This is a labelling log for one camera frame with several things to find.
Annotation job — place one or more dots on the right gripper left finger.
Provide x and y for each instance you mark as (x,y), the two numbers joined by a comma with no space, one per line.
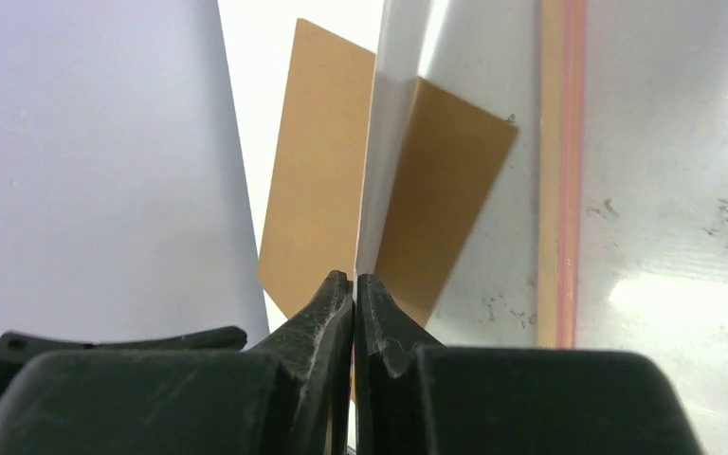
(208,392)

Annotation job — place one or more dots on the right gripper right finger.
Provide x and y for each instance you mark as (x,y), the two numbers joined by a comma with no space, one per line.
(415,395)

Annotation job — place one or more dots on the brown cardboard backing board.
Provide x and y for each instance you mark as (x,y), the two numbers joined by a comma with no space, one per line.
(451,155)

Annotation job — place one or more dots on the pink wooden picture frame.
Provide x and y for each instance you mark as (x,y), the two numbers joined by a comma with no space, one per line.
(562,62)

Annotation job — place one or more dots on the seascape photo print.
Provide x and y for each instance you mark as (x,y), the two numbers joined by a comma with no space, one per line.
(408,35)

